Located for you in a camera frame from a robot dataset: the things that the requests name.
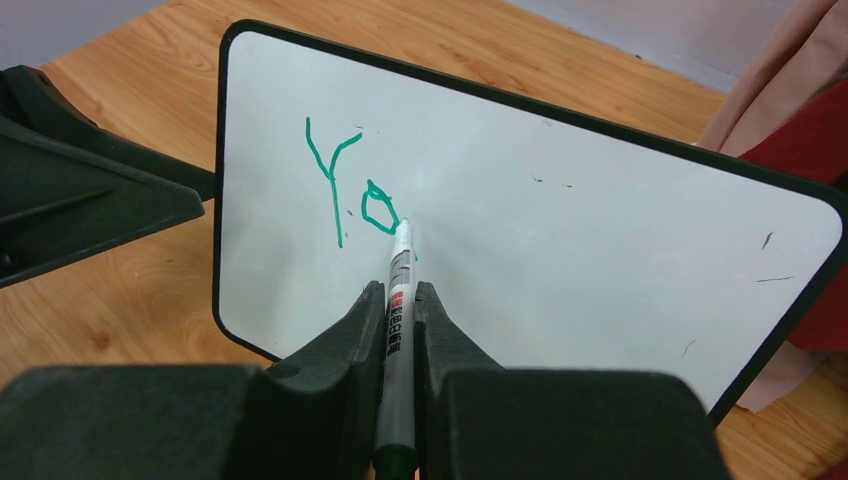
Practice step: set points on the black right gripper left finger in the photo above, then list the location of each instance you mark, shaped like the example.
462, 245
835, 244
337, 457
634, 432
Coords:
309, 416

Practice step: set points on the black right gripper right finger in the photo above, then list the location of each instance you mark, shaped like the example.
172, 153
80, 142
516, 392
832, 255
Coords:
480, 420

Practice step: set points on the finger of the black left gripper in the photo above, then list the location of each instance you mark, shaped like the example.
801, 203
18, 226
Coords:
30, 99
61, 204

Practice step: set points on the green marker pen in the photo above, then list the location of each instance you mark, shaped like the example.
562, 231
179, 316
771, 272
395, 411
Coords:
395, 454

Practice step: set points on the white whiteboard black frame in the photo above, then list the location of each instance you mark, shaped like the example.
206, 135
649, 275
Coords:
553, 239

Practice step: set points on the pink hanging garment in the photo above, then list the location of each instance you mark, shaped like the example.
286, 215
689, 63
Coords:
788, 112

